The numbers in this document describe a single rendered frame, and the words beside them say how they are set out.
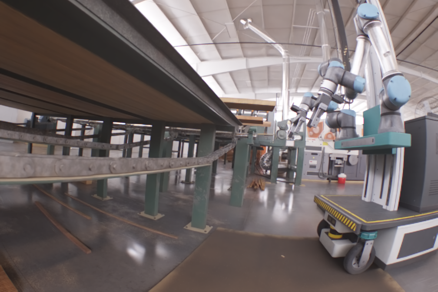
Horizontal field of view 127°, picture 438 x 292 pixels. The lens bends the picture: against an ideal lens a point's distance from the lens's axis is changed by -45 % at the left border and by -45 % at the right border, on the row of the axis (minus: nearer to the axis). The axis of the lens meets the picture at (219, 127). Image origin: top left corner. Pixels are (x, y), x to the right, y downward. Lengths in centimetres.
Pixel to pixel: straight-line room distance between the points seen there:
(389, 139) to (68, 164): 106
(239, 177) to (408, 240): 168
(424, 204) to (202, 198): 142
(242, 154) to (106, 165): 180
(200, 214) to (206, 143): 51
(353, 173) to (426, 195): 492
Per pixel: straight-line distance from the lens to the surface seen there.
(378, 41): 104
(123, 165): 46
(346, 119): 147
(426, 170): 127
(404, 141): 104
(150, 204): 162
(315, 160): 533
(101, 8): 37
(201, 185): 139
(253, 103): 103
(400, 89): 93
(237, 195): 216
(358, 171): 619
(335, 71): 95
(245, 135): 177
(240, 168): 212
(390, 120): 104
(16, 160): 32
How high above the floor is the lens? 60
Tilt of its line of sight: 6 degrees up
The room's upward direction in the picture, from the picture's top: 6 degrees clockwise
